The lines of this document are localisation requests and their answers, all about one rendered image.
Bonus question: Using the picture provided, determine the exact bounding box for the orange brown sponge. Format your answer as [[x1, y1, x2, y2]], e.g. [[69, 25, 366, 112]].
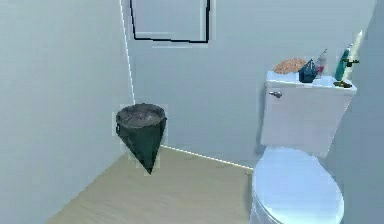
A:
[[273, 57, 308, 75]]

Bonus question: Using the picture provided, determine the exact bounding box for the clear spray bottle red liquid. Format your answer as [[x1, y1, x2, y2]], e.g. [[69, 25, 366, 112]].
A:
[[315, 48, 329, 78]]

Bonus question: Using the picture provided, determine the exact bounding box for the white toilet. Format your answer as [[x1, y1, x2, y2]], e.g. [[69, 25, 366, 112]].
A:
[[249, 70, 358, 224]]

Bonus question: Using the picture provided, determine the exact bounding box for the green bottle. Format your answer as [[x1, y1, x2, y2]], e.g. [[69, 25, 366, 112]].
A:
[[334, 44, 353, 82]]

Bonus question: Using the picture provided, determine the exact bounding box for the dark green cone bin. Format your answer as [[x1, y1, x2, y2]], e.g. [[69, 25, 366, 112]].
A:
[[115, 103, 168, 176]]

